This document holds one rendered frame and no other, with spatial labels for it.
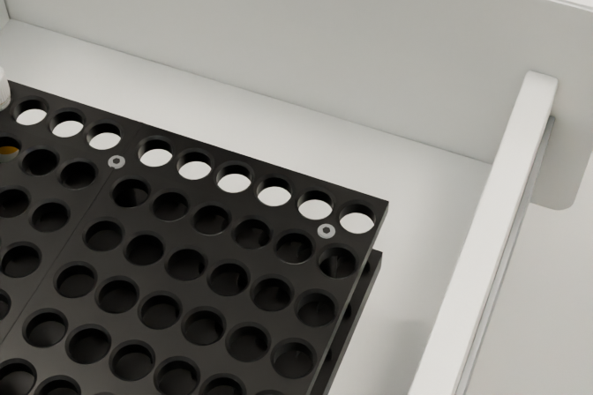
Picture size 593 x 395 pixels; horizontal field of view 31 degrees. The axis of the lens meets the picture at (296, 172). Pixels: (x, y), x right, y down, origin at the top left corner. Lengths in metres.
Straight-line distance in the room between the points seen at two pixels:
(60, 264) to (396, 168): 0.16
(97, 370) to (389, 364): 0.12
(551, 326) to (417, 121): 0.12
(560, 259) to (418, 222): 0.11
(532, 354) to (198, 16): 0.20
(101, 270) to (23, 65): 0.17
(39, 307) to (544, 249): 0.27
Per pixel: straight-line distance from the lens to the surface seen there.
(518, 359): 0.48
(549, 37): 0.39
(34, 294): 0.33
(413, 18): 0.40
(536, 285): 0.51
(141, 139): 0.36
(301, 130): 0.45
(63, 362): 0.32
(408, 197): 0.43
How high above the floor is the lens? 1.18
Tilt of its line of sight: 52 degrees down
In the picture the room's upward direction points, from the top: 1 degrees clockwise
